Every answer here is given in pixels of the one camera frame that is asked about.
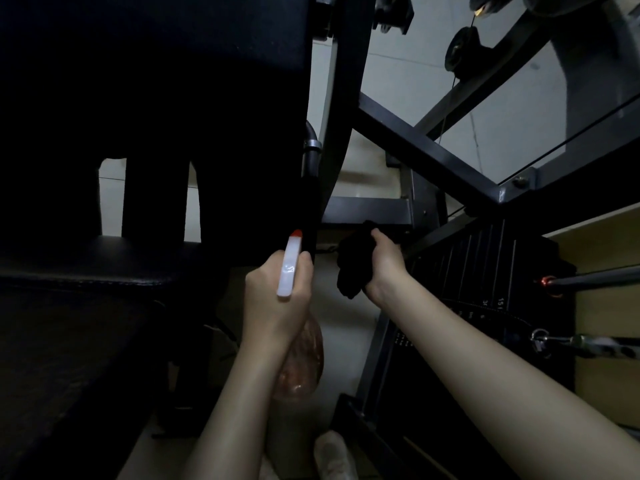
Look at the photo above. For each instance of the person's left hand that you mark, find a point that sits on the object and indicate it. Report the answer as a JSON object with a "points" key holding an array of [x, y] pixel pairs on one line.
{"points": [[267, 307]]}

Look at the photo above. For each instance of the black padded backrest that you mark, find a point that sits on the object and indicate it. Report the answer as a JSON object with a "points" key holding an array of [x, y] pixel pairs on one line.
{"points": [[150, 84]]}

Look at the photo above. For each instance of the black padded seat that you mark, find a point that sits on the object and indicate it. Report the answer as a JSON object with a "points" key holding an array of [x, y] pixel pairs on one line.
{"points": [[65, 354]]}

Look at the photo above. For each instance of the person's left forearm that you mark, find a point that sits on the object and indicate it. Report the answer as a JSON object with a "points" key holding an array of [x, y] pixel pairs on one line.
{"points": [[235, 409]]}

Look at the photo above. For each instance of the person's white shoe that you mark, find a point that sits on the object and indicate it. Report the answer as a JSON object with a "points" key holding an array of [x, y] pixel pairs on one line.
{"points": [[334, 457]]}

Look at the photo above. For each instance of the orange spray bottle white head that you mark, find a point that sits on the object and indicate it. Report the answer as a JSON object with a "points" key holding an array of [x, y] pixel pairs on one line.
{"points": [[290, 264]]}

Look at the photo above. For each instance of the person's right thumb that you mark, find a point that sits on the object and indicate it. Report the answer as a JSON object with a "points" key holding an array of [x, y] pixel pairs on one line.
{"points": [[384, 242]]}

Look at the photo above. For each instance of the black metal gym machine frame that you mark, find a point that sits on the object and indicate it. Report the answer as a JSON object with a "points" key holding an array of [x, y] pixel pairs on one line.
{"points": [[400, 139]]}

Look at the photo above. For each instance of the black weight stack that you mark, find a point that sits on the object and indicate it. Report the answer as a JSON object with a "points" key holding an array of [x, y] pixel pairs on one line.
{"points": [[475, 267]]}

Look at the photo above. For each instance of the person's right hand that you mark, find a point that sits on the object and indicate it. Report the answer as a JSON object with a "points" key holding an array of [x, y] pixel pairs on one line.
{"points": [[389, 267]]}

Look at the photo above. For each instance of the person's right forearm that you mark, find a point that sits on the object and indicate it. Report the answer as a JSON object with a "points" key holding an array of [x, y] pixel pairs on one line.
{"points": [[500, 384]]}

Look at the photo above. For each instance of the person's left fingers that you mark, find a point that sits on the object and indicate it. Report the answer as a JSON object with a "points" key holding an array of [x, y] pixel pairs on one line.
{"points": [[307, 274]]}

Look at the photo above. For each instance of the black cloth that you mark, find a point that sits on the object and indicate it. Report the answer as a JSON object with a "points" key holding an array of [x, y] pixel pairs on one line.
{"points": [[354, 264]]}

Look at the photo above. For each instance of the black pulley wheel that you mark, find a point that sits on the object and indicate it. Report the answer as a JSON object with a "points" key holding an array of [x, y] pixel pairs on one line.
{"points": [[462, 50]]}

